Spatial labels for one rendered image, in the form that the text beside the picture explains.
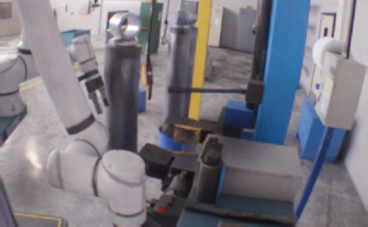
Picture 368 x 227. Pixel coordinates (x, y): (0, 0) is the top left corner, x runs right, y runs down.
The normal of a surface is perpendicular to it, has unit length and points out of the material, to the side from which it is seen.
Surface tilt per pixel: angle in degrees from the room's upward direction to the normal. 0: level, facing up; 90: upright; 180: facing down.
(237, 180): 90
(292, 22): 90
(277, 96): 90
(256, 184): 90
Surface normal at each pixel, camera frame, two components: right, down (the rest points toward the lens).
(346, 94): -0.22, 0.31
